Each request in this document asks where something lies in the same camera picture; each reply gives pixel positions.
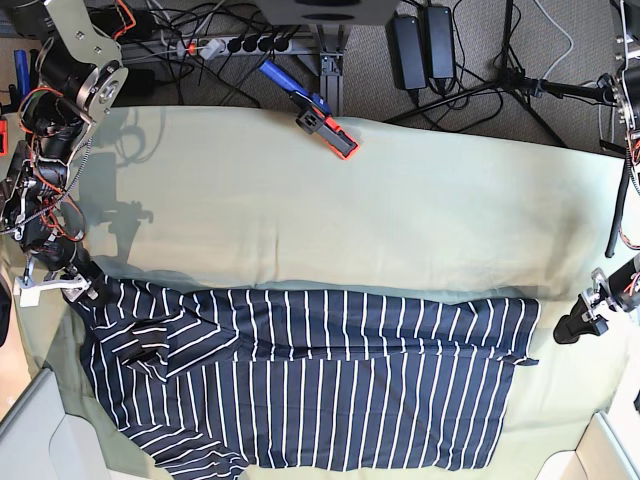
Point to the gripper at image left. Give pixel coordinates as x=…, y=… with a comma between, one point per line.
x=59, y=251

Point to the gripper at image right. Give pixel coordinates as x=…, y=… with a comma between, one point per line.
x=619, y=290

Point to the navy white striped T-shirt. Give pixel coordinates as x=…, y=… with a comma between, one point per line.
x=212, y=382

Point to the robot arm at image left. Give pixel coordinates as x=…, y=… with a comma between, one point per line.
x=80, y=72

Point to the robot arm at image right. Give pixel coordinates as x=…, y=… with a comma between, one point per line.
x=629, y=179

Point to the light green table cloth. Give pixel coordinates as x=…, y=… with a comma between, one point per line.
x=198, y=197

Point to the beige plastic bin right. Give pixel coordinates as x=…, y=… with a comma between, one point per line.
x=608, y=449

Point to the grey plastic bin left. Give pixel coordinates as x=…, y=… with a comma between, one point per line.
x=39, y=440

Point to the orange clamp pad far left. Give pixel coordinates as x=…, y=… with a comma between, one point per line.
x=3, y=137

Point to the blue clamp at left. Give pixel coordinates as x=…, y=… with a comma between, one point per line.
x=22, y=69

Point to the black tripod stand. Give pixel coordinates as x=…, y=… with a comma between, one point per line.
x=520, y=80

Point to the white power strip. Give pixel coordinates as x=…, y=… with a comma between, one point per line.
x=210, y=47

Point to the blue orange bar clamp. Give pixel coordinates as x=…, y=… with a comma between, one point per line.
x=315, y=116

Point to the black power adapter left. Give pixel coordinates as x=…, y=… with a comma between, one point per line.
x=406, y=53

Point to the black power adapter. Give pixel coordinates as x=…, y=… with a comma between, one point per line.
x=440, y=42
x=406, y=53

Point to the grey box at top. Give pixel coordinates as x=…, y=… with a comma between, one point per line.
x=308, y=12

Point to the black power adapter right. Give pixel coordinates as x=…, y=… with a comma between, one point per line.
x=440, y=42

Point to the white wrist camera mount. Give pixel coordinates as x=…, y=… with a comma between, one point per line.
x=29, y=292

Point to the aluminium frame post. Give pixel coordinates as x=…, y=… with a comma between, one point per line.
x=331, y=41

